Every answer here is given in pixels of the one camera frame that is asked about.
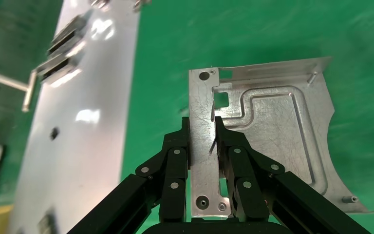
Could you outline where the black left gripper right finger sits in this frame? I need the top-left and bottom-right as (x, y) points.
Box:
(214, 116), (372, 234)

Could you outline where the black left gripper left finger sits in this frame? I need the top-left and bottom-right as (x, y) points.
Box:
(67, 117), (191, 234)

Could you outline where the silver sheet metal bracket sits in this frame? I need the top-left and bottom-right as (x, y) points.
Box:
(188, 57), (369, 217)

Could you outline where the long polished metal plate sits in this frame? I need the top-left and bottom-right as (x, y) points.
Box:
(8, 0), (142, 234)

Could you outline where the green cloth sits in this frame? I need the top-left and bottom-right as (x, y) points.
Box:
(119, 0), (374, 234)

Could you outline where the grey metal T bar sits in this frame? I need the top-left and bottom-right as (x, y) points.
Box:
(0, 66), (38, 113)

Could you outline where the grey metal rail piece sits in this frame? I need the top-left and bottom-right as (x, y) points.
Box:
(35, 63), (78, 84)
(46, 32), (88, 56)
(36, 52), (78, 72)
(49, 14), (90, 44)

